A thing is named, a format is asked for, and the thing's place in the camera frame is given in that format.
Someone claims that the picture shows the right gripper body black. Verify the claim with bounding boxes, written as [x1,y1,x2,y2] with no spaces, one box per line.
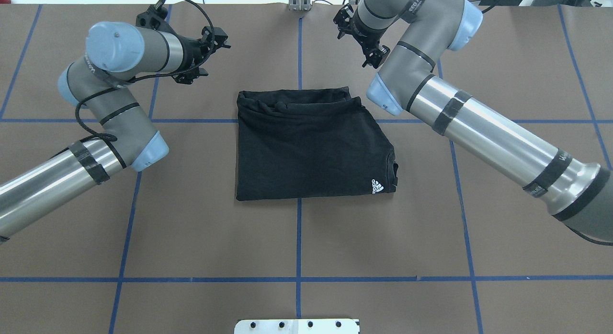
[333,4,391,69]

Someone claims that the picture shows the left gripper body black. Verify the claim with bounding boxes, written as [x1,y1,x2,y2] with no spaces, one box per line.
[181,26,230,84]

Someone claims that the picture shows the black graphic t-shirt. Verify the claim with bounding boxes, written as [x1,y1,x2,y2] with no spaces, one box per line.
[236,87,398,201]

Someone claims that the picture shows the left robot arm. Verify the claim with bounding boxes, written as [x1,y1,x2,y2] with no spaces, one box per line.
[0,20,228,242]

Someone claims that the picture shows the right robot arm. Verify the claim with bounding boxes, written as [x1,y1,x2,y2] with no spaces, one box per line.
[333,0,613,246]

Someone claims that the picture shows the blue tape line crosswise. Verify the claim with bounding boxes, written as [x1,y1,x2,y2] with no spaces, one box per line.
[0,275,613,283]

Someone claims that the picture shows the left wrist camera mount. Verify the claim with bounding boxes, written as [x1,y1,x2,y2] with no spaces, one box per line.
[135,5,175,34]

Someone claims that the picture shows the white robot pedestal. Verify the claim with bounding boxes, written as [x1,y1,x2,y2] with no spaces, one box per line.
[234,318,361,334]

